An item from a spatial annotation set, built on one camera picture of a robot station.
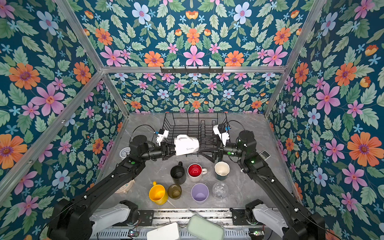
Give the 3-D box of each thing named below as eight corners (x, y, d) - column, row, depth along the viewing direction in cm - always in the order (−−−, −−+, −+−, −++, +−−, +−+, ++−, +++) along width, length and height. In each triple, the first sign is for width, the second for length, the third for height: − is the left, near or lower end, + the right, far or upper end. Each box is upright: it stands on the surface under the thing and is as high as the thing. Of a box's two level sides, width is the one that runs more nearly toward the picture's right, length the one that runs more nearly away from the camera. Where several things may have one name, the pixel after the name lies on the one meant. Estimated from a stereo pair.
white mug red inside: (185, 178, 88) (184, 173, 82) (192, 166, 93) (191, 161, 87) (200, 185, 85) (200, 180, 80) (206, 173, 90) (206, 167, 84)
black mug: (172, 184, 87) (169, 178, 80) (174, 167, 93) (172, 160, 86) (185, 184, 87) (184, 178, 80) (187, 167, 93) (185, 160, 86)
